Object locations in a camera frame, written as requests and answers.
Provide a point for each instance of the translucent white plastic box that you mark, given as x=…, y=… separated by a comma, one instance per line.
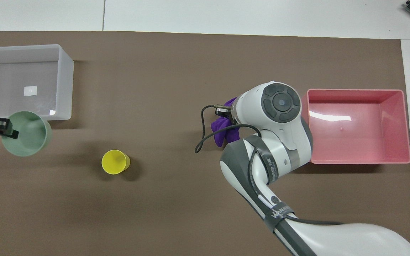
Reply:
x=20, y=71

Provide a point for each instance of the pink plastic box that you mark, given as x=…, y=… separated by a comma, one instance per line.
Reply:
x=354, y=135

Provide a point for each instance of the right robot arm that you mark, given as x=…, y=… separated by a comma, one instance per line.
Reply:
x=283, y=138

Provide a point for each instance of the yellow plastic cup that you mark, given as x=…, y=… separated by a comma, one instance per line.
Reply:
x=114, y=162

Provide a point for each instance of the crumpled purple cloth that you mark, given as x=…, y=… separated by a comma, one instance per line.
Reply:
x=219, y=134

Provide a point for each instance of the green plastic cup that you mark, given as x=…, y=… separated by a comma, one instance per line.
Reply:
x=30, y=140

